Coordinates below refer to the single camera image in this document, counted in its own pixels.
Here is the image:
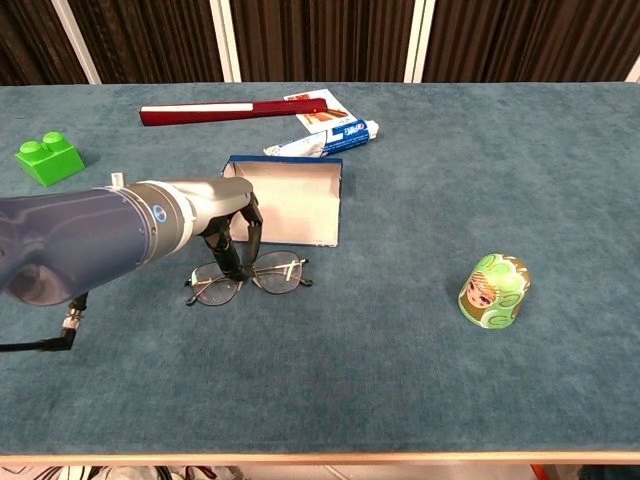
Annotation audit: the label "blue white toothpaste tube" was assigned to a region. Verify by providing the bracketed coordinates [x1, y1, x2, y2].
[263, 118, 380, 159]

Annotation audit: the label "thin metal frame eyeglasses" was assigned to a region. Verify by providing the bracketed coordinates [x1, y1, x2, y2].
[184, 249, 315, 307]

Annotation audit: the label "grey black left robot hand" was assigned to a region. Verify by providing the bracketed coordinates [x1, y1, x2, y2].
[189, 177, 265, 283]

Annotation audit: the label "green toy building block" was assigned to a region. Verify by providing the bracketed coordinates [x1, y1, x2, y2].
[14, 131, 86, 189]

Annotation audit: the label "dark brown pleated curtain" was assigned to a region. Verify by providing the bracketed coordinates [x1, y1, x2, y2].
[0, 0, 640, 86]

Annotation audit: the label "blue velvet table cloth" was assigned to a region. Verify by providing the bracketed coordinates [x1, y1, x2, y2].
[0, 82, 640, 456]

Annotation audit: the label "blue glasses case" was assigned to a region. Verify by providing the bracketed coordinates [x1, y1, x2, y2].
[219, 154, 345, 248]

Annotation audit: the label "white picture card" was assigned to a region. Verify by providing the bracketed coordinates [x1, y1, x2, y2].
[283, 88, 361, 134]

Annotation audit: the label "green painted nesting doll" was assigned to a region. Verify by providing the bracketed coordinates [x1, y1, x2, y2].
[457, 253, 532, 331]

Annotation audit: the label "black arm cable with connector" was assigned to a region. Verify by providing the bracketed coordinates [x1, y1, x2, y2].
[0, 292, 90, 354]

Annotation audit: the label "wooden table edge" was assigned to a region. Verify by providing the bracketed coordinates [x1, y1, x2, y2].
[0, 451, 640, 467]

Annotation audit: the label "dark red folded fan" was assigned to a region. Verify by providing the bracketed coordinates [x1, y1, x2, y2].
[138, 97, 329, 128]

